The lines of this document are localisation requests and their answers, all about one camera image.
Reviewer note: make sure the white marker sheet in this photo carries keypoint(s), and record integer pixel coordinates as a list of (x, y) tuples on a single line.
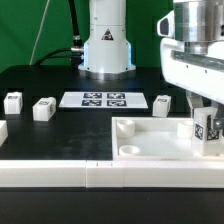
[(103, 100)]

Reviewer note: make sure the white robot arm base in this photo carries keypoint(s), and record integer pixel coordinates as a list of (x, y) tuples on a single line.
[(107, 52)]

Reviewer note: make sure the white left fence block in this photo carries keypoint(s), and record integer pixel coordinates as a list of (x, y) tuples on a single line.
[(3, 131)]

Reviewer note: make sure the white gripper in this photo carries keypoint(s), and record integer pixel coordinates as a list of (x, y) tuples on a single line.
[(192, 53)]

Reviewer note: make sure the white square table top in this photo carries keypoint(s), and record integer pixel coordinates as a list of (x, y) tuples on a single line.
[(173, 139)]

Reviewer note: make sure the white front fence wall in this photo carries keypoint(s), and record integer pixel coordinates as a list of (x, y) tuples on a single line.
[(109, 174)]

